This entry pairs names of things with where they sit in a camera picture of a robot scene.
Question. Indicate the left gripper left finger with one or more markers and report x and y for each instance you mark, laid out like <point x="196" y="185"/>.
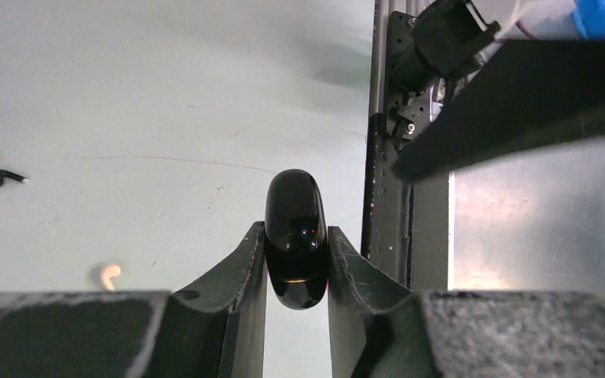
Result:
<point x="213" y="327"/>

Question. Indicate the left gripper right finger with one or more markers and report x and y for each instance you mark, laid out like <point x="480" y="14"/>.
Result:
<point x="378" y="328"/>

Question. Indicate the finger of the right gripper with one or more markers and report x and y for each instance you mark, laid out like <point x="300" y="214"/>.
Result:
<point x="531" y="94"/>

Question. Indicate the black earbud charging case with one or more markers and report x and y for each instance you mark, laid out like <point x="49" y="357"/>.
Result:
<point x="296" y="240"/>

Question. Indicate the black earbud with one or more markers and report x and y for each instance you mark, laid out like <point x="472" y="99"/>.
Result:
<point x="8" y="175"/>

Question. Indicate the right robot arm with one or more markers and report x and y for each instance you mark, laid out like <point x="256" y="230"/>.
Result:
<point x="446" y="40"/>

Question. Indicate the white earbud centre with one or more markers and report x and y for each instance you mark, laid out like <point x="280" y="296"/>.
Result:
<point x="106" y="275"/>

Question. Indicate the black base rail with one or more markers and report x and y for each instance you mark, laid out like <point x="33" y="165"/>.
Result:
<point x="407" y="230"/>

